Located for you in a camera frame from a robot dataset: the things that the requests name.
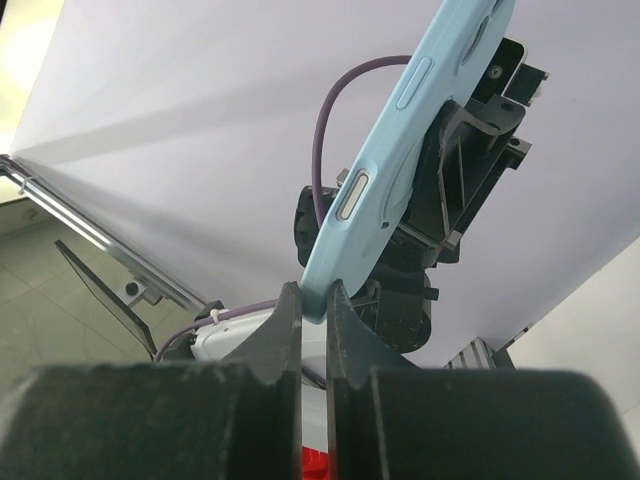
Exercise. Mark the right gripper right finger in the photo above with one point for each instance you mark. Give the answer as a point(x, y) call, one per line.
point(389, 419)

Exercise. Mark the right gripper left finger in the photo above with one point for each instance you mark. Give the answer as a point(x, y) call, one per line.
point(235, 418)

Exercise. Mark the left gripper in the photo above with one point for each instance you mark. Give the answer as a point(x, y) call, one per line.
point(464, 152)

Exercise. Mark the phone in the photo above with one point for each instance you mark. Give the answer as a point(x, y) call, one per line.
point(446, 66)

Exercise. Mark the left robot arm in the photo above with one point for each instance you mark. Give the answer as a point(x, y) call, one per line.
point(394, 302)

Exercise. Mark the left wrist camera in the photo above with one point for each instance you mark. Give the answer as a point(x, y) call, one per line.
point(509, 76)

